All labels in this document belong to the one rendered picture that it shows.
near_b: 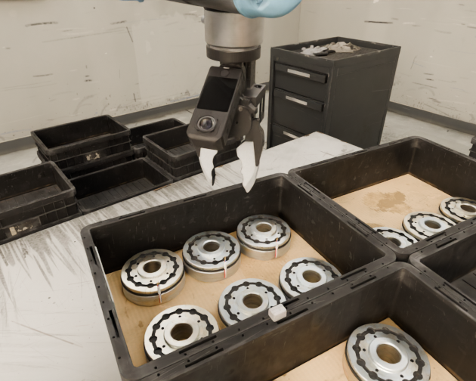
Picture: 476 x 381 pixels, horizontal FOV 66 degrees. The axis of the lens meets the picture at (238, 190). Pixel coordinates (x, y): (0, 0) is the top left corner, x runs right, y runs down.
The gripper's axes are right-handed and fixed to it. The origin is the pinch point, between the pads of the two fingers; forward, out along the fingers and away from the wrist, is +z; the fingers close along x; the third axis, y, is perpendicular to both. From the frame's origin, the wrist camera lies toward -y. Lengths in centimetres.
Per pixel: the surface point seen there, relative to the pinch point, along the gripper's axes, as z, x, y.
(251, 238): 13.9, -3.0, 4.5
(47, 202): 45, 79, 36
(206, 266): 13.7, 2.1, -4.9
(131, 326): 16.8, 9.4, -17.0
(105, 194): 66, 84, 73
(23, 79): 57, 225, 177
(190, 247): 14.2, 6.8, -1.0
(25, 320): 30.6, 37.0, -13.7
